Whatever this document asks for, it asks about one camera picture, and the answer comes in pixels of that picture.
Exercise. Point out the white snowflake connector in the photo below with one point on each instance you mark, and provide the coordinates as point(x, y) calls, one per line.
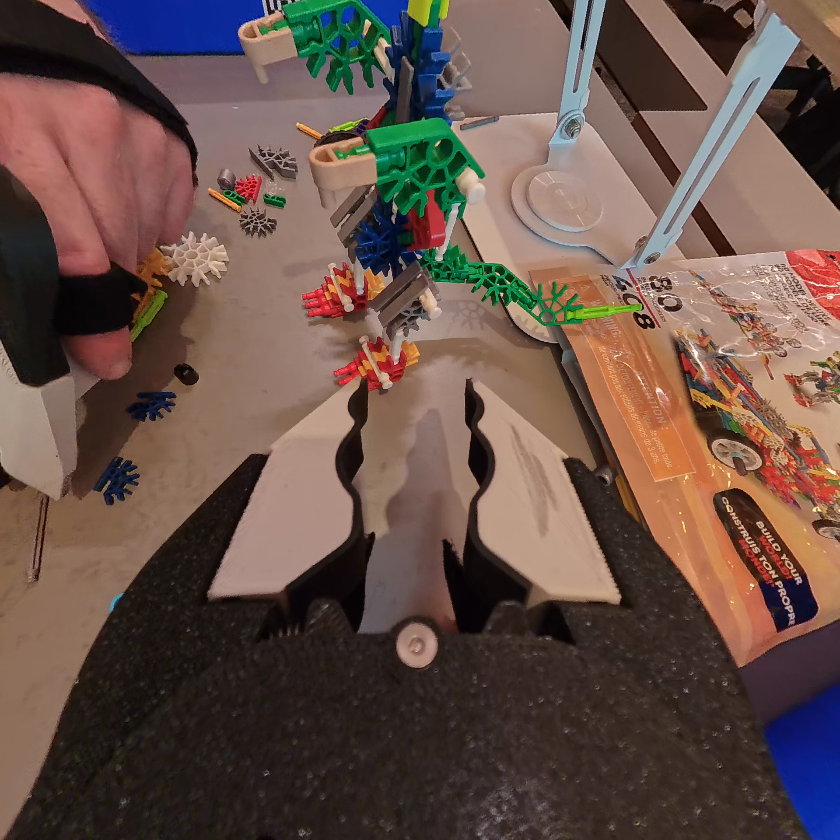
point(195, 259)

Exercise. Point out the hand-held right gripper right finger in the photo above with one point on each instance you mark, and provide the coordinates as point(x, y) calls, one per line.
point(544, 525)

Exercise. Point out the small green connector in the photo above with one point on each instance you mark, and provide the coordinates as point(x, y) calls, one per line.
point(234, 195)

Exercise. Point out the small blue fan connector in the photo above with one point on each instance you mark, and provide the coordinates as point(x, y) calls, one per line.
point(151, 405)
point(117, 480)

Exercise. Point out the thin dark grey rod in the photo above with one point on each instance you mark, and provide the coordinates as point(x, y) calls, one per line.
point(38, 538)

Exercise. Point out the short yellow rod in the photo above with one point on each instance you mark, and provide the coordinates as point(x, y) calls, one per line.
point(308, 130)
point(220, 197)

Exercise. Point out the long tan rod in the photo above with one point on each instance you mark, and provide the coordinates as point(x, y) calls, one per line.
point(623, 499)

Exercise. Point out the short grey rod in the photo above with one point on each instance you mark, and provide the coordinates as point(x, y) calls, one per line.
point(479, 123)

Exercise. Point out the empty blue plastic bin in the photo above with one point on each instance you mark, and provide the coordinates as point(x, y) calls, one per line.
point(164, 26)

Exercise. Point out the large yellow fan connector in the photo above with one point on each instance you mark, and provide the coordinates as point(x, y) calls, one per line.
point(152, 266)

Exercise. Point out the yellow clip connector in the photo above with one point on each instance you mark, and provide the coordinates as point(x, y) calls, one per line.
point(426, 10)

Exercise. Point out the person's left hand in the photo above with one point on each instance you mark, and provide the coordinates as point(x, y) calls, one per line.
point(98, 170)

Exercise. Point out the dark grey snowflake connector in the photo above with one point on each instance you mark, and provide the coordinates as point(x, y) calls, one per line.
point(257, 222)

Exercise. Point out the black rubber tyre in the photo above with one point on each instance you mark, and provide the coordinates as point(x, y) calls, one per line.
point(328, 139)

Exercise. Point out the grey cylinder spacer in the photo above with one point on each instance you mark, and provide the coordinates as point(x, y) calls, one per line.
point(226, 177)

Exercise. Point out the small black connector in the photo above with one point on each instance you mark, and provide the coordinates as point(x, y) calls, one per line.
point(186, 374)

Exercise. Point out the K'nex instruction bag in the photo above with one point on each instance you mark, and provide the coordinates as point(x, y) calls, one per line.
point(689, 426)

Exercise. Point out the multicoloured construction toy model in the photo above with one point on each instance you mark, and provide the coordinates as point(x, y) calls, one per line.
point(420, 157)

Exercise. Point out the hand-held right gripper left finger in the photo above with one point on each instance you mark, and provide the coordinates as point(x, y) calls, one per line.
point(289, 518)

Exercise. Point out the lime green rod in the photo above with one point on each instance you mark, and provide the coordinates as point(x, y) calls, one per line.
point(148, 315)
point(341, 124)

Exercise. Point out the grey connector with flat strip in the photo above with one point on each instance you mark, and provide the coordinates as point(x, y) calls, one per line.
point(274, 161)

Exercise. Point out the red snowflake connector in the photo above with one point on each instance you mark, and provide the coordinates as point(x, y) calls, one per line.
point(248, 188)

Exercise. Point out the pale slotted stand strut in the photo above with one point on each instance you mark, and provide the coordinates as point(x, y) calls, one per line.
point(715, 151)
point(581, 65)

